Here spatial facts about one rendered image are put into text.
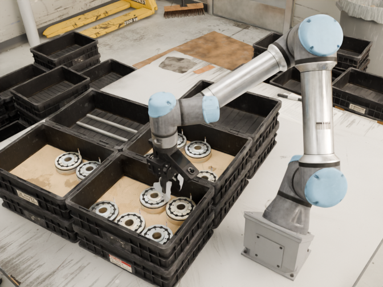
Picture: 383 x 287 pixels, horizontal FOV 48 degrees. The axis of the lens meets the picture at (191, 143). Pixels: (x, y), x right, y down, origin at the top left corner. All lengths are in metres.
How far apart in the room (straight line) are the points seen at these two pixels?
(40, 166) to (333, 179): 1.10
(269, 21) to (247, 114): 2.95
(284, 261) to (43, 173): 0.94
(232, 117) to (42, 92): 1.46
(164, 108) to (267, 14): 3.75
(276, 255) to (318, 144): 0.40
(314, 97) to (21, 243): 1.13
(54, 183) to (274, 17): 3.54
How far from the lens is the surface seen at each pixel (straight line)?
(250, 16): 4.96
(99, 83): 3.19
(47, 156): 1.83
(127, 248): 1.40
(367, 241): 1.67
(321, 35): 1.25
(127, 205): 1.54
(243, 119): 1.92
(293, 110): 2.24
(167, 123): 1.18
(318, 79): 1.26
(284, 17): 4.71
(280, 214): 1.39
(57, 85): 3.03
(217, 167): 1.66
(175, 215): 1.45
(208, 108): 1.19
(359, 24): 3.76
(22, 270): 1.63
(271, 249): 1.44
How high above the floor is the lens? 1.92
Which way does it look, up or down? 38 degrees down
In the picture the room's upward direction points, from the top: 2 degrees counter-clockwise
